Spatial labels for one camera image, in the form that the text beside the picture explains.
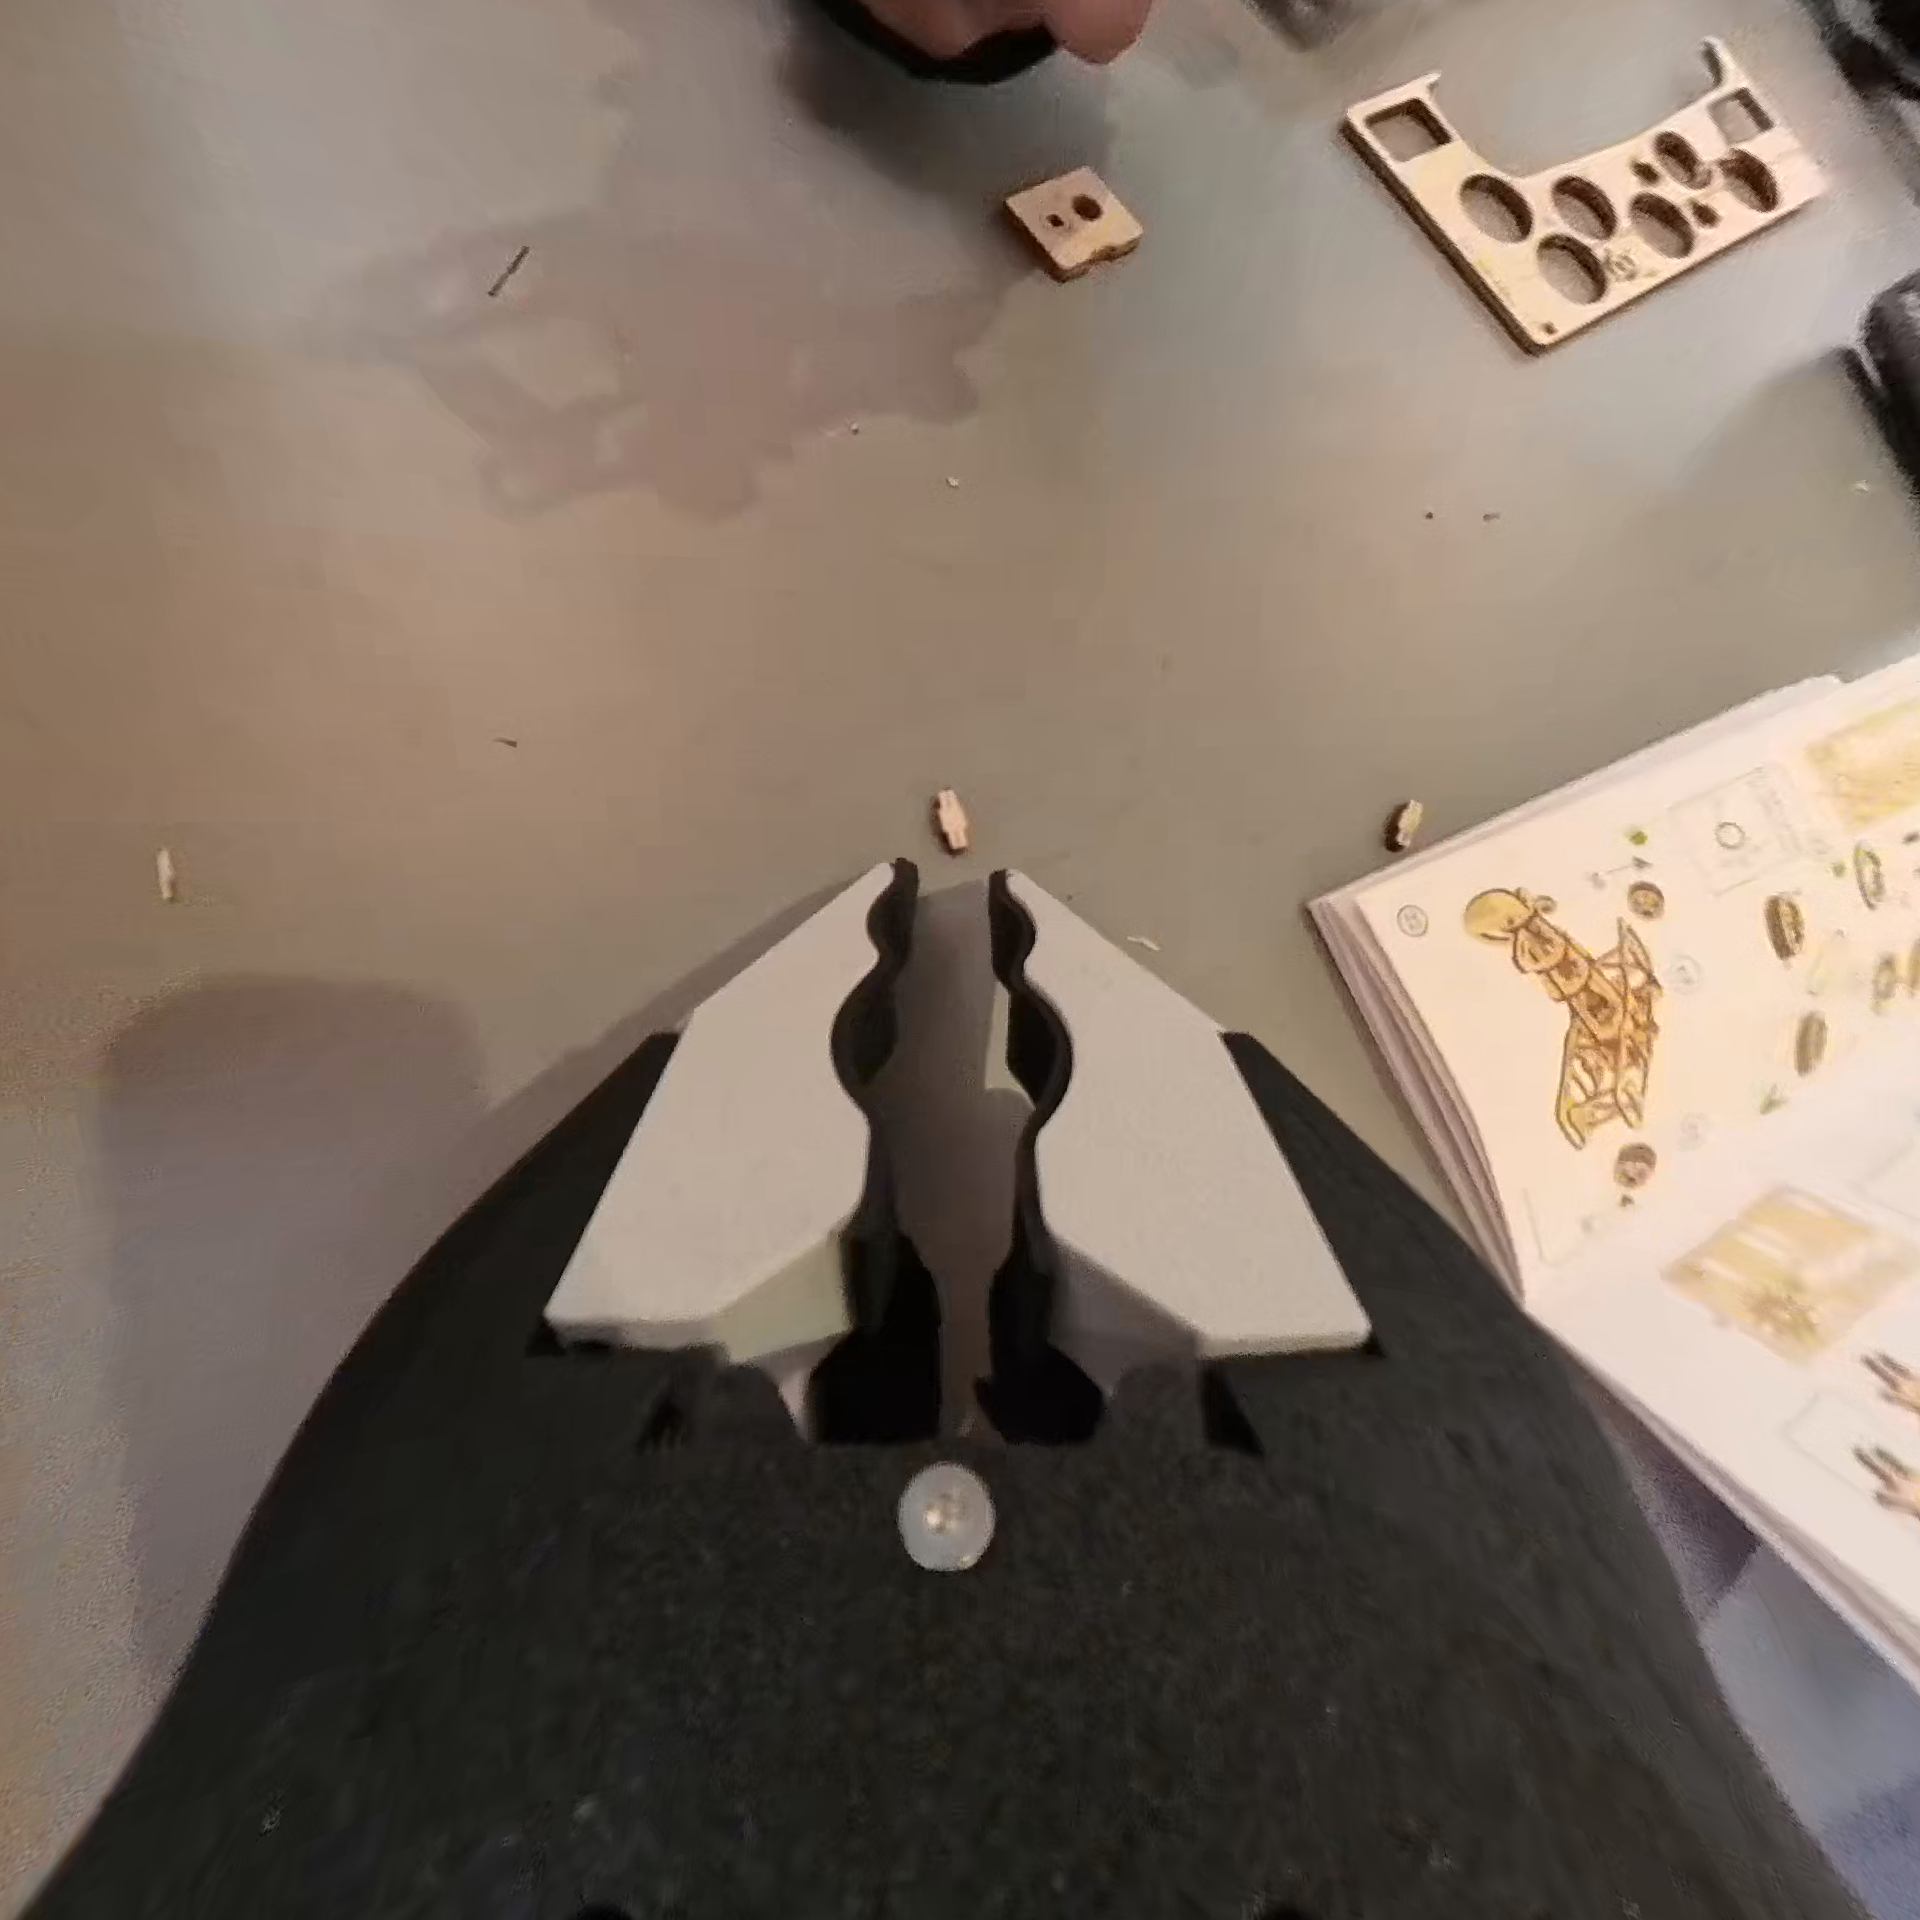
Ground grey desk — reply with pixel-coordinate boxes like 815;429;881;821
0;0;1920;1920

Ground instruction booklet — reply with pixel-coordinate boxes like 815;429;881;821
1306;654;1920;1691

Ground laser-cut wooden sheet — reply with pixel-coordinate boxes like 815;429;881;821
1338;36;1829;355

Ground square wooden part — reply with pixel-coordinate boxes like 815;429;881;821
1002;167;1144;283

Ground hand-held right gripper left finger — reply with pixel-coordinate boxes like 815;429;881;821
540;857;943;1447

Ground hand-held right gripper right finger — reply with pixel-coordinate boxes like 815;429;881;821
973;867;1369;1451

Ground dark object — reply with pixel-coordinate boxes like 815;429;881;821
1841;270;1920;495
1802;0;1920;94

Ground person's left hand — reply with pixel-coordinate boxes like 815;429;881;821
861;0;1155;63

